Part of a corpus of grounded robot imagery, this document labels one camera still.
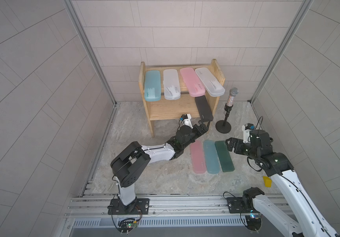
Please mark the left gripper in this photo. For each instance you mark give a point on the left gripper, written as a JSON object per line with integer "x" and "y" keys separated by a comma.
{"x": 200, "y": 130}

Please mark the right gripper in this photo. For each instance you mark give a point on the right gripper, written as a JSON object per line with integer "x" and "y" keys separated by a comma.
{"x": 238, "y": 142}

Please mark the black pencil case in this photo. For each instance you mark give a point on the black pencil case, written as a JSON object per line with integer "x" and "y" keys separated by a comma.
{"x": 204, "y": 109}

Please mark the dark green pencil case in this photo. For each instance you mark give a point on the dark green pencil case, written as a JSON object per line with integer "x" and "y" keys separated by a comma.
{"x": 224, "y": 156}

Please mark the blue-grey pencil case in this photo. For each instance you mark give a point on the blue-grey pencil case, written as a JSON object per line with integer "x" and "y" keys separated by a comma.
{"x": 211, "y": 157}

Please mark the pink pencil case shelf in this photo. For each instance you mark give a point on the pink pencil case shelf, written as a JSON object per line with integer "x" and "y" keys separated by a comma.
{"x": 192, "y": 82}
{"x": 197, "y": 157}

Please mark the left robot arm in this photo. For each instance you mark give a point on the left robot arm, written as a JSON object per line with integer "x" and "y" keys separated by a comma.
{"x": 128, "y": 166}

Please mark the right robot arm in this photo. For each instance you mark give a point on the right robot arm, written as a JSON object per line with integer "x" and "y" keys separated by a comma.
{"x": 257, "y": 145}

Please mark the frosted white pencil case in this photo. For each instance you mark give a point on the frosted white pencil case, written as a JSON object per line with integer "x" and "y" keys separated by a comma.
{"x": 210, "y": 82}

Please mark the pink pencil case top shelf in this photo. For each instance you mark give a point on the pink pencil case top shelf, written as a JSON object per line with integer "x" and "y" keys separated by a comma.
{"x": 192, "y": 82}

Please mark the white translucent pencil case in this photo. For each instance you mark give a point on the white translucent pencil case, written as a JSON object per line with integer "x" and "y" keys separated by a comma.
{"x": 171, "y": 84}

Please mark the wooden two-tier shelf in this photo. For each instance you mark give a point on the wooden two-tier shelf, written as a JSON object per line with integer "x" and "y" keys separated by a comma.
{"x": 164, "y": 109}

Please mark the light teal pencil case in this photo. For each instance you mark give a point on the light teal pencil case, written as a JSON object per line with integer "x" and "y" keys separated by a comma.
{"x": 152, "y": 86}

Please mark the glitter microphone on stand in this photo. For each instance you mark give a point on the glitter microphone on stand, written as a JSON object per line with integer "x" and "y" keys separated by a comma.
{"x": 223, "y": 126}

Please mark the yellow block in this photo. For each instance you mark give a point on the yellow block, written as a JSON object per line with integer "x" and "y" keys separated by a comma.
{"x": 267, "y": 181}

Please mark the right circuit board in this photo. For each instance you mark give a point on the right circuit board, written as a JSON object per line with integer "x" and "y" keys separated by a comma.
{"x": 253, "y": 222}

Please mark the circuit board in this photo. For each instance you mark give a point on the circuit board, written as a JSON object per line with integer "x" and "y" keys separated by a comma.
{"x": 127, "y": 225}
{"x": 253, "y": 222}

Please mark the left circuit board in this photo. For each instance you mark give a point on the left circuit board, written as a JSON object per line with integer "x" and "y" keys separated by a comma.
{"x": 127, "y": 225}

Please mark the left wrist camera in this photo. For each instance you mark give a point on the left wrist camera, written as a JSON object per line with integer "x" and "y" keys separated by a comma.
{"x": 185, "y": 119}

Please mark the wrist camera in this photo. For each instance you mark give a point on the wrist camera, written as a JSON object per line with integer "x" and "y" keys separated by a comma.
{"x": 246, "y": 128}
{"x": 185, "y": 119}

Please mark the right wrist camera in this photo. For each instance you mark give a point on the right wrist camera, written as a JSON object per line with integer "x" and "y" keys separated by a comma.
{"x": 246, "y": 128}

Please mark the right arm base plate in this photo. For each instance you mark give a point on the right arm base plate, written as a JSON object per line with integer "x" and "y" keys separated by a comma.
{"x": 241, "y": 205}

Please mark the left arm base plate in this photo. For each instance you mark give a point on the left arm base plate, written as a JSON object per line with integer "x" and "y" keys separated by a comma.
{"x": 138, "y": 206}

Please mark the aluminium mounting rail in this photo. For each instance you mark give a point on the aluminium mounting rail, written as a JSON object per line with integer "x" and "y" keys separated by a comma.
{"x": 95, "y": 206}

